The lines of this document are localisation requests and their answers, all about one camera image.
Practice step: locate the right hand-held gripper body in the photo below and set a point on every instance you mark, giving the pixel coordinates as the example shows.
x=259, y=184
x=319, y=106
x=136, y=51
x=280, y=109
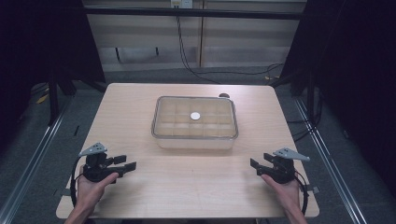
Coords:
x=283, y=171

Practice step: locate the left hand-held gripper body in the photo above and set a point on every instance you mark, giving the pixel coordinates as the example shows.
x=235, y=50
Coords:
x=95, y=169

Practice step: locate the clear plastic storage container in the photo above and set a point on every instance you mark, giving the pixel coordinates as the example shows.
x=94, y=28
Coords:
x=193, y=143

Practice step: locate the person's left hand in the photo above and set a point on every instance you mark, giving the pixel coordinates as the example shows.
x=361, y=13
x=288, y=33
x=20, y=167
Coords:
x=90, y=193

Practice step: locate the person's right hand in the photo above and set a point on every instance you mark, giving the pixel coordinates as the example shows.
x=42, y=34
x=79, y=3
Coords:
x=288, y=194

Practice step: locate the black metal stand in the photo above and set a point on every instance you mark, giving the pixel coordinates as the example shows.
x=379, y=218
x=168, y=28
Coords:
x=310, y=93
x=53, y=99

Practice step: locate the dark round table hole cap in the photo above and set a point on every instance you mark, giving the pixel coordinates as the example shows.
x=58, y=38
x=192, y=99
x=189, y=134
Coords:
x=224, y=95

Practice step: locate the white round disc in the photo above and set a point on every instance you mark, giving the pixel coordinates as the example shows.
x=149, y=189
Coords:
x=195, y=116

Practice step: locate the yellow floor tape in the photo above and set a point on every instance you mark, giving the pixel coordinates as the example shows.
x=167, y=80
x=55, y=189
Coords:
x=42, y=99

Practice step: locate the dark curtain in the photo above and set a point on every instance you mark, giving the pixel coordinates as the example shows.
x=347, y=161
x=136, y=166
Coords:
x=358, y=62
x=37, y=40

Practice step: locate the black horizontal metal bar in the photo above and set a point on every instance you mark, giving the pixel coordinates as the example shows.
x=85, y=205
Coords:
x=186, y=13

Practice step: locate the grey table bracket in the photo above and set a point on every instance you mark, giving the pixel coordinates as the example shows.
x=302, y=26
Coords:
x=66, y=192
x=313, y=189

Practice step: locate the aluminium floor rail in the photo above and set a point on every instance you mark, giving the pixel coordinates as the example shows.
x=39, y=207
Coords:
x=330, y=168
x=34, y=155

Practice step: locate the white wall power outlet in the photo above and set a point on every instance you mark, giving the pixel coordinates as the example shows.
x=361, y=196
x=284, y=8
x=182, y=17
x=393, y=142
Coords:
x=182, y=3

